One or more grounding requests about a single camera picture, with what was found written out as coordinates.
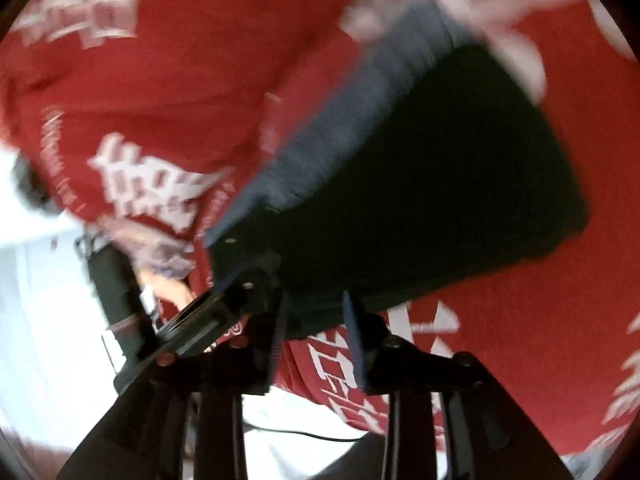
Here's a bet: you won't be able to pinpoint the person's left hand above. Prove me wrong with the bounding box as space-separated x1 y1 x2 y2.
137 267 198 318

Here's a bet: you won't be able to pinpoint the red printed blanket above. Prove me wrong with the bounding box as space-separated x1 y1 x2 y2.
0 0 640 471

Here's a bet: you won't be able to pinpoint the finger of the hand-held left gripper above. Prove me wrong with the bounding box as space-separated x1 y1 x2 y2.
210 250 283 313

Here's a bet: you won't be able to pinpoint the black and blue-grey floral pants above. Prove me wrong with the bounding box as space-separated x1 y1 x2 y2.
204 2 591 341

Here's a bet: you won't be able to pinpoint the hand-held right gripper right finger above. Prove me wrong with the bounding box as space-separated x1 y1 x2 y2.
341 289 578 480

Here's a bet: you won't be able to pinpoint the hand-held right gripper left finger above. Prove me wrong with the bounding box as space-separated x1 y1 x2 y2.
55 287 291 480

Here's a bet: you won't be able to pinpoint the black cable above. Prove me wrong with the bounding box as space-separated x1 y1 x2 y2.
245 422 368 443

